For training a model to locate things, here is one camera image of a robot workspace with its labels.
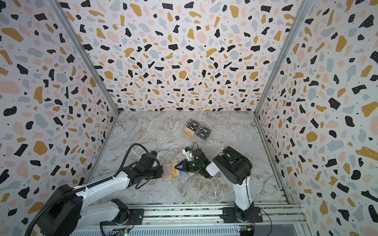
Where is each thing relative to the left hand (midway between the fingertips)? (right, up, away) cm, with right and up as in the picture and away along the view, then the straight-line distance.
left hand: (168, 170), depth 86 cm
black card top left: (+14, +27, +17) cm, 35 cm away
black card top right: (+21, +22, +13) cm, 33 cm away
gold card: (+4, -2, +2) cm, 4 cm away
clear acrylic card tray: (+15, +19, +16) cm, 29 cm away
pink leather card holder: (-1, -2, +2) cm, 3 cm away
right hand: (+5, +1, +2) cm, 6 cm away
